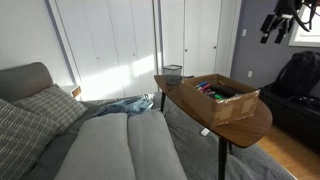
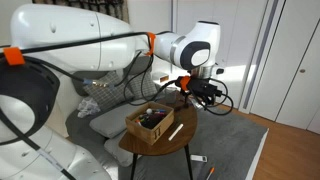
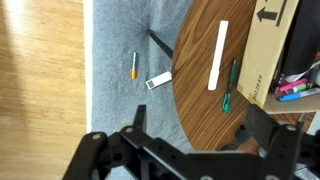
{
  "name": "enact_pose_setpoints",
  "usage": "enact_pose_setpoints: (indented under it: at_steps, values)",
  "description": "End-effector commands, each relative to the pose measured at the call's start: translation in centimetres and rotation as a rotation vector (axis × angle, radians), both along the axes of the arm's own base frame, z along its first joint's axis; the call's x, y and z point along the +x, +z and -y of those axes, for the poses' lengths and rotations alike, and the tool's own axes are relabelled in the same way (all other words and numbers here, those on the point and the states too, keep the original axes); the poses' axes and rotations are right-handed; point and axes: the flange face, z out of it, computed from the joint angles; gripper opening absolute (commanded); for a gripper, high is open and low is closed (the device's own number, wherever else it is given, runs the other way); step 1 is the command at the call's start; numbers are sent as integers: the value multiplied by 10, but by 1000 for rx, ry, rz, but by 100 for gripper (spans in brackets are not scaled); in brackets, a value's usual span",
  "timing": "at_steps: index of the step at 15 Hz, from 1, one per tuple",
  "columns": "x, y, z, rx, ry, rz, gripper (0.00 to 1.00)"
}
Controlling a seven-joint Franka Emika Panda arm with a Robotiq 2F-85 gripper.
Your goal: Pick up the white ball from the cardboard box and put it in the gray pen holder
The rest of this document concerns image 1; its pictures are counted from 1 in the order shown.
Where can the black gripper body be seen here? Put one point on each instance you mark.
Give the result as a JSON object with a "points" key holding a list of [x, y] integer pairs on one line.
{"points": [[286, 7]]}

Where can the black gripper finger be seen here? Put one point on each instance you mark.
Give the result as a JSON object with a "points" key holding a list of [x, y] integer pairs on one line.
{"points": [[282, 32], [266, 29]]}

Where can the black object inside box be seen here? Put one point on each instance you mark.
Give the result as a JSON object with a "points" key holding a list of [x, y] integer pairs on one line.
{"points": [[225, 90]]}

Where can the brown cardboard box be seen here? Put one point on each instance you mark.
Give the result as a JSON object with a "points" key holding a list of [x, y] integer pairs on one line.
{"points": [[220, 108]]}

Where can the gray mesh pen holder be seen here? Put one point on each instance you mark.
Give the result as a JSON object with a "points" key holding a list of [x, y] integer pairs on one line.
{"points": [[172, 75]]}

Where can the black backpack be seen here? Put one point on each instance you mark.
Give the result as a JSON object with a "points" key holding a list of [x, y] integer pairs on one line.
{"points": [[300, 73]]}

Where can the white closet door pair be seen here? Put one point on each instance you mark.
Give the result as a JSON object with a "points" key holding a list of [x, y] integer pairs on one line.
{"points": [[196, 36], [110, 40]]}

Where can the black couch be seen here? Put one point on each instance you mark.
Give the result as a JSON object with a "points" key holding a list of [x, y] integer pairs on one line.
{"points": [[290, 113]]}

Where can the green marker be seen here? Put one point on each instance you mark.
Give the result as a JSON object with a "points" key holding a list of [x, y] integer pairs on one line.
{"points": [[218, 97]]}

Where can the blue marker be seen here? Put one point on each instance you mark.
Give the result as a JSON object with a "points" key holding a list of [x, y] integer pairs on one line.
{"points": [[201, 84]]}

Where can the small dark tabletop item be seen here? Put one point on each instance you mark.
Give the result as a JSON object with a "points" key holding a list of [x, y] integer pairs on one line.
{"points": [[187, 77]]}

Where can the dark wooden side table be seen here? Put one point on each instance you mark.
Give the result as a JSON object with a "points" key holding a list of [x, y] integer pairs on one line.
{"points": [[246, 128]]}

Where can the gray floor rug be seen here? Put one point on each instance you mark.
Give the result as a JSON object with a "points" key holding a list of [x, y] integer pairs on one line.
{"points": [[193, 155]]}

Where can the blue denim cloth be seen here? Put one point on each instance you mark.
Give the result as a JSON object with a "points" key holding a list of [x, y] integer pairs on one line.
{"points": [[133, 105]]}

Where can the light gray cushion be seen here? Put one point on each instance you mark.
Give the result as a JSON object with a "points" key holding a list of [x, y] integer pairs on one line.
{"points": [[96, 150], [151, 146]]}

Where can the white nightstand with wood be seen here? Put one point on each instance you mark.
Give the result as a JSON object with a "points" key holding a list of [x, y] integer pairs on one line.
{"points": [[75, 90]]}

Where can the small gray plaid pillow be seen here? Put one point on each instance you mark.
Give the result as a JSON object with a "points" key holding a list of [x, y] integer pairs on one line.
{"points": [[53, 105]]}

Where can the gray sofa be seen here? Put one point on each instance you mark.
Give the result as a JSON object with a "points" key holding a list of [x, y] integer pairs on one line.
{"points": [[23, 80]]}

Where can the large gray plaid pillow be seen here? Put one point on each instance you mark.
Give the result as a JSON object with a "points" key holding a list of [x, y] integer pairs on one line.
{"points": [[20, 140]]}

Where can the white window frame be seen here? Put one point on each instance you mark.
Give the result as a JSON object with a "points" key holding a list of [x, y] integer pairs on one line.
{"points": [[295, 38]]}

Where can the white light switch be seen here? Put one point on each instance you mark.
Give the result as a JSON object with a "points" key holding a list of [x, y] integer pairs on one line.
{"points": [[244, 32]]}

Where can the white wall outlet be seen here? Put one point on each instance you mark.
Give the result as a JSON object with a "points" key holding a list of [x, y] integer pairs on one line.
{"points": [[250, 74]]}

